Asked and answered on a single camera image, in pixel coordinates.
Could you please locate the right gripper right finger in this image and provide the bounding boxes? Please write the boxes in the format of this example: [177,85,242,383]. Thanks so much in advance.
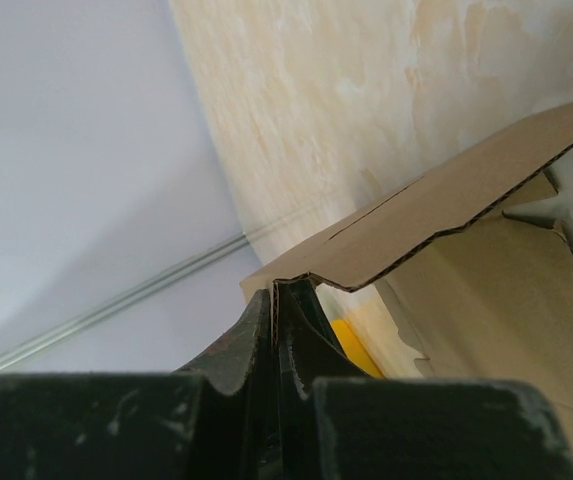
[276,282,573,479]

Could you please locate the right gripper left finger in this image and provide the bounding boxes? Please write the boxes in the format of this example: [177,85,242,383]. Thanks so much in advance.
[0,290,270,479]

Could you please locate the brown cardboard box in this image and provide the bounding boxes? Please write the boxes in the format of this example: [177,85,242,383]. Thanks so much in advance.
[241,102,573,446]

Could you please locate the yellow plastic tray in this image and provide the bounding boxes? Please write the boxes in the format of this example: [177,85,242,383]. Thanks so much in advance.
[331,319,384,378]

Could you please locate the left aluminium frame post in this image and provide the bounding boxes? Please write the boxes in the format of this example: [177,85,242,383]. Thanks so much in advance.
[0,233,250,372]

